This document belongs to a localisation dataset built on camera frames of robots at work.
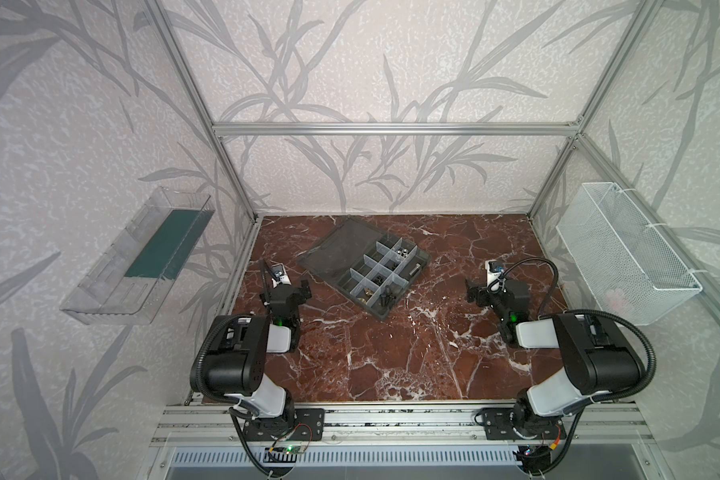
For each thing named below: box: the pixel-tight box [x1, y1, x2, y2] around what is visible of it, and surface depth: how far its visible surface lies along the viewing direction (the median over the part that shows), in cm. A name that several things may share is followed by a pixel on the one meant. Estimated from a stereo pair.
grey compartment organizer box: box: [297, 217, 431, 320], surface depth 106 cm
